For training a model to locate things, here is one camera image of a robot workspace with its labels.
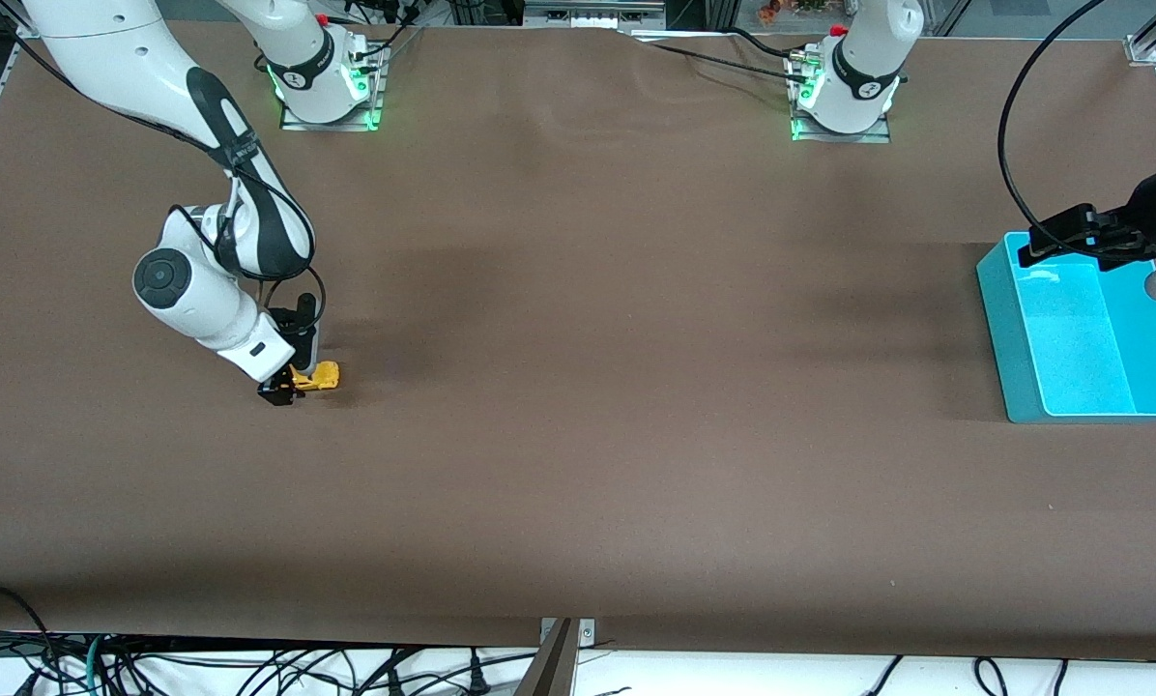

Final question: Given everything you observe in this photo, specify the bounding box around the teal plastic bin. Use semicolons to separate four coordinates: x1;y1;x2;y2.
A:
976;230;1156;424

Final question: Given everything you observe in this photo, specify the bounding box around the brown table cover sheet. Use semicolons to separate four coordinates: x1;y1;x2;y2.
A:
0;19;1156;663

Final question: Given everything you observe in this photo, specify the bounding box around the dark metal bar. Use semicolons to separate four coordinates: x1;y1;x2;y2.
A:
512;619;579;696

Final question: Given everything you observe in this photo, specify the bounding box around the grey background device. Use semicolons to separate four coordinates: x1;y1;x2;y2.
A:
525;0;666;28

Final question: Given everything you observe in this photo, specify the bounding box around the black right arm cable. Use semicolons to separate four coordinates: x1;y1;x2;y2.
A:
0;0;328;334

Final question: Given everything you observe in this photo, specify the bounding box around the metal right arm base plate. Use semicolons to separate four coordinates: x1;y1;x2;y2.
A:
278;43;386;131

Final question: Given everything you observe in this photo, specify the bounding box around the tangled black cable bundle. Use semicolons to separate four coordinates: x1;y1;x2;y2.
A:
104;643;540;696

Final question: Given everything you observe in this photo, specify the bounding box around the black looped floor cable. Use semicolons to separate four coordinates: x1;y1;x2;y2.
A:
0;583;57;696

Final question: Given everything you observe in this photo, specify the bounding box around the short black table cable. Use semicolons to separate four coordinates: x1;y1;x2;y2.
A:
723;24;816;59

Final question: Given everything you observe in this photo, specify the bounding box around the long black table cable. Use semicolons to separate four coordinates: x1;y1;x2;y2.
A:
631;37;811;86

